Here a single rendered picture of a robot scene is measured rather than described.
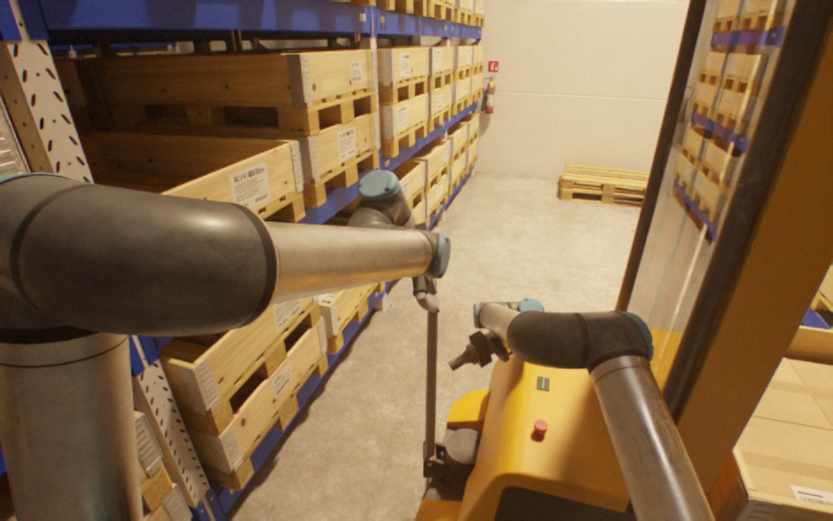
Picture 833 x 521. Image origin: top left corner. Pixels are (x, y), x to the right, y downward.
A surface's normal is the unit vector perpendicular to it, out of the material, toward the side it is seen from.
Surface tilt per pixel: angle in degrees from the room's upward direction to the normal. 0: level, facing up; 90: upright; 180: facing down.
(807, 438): 0
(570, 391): 0
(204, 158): 90
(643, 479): 60
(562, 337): 50
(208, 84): 90
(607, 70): 90
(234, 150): 90
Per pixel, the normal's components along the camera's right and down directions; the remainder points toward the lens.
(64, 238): 0.09, -0.22
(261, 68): -0.30, 0.44
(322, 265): 0.93, 0.06
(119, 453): 0.98, 0.14
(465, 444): 0.00, -0.88
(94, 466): 0.80, 0.22
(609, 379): -0.76, -0.43
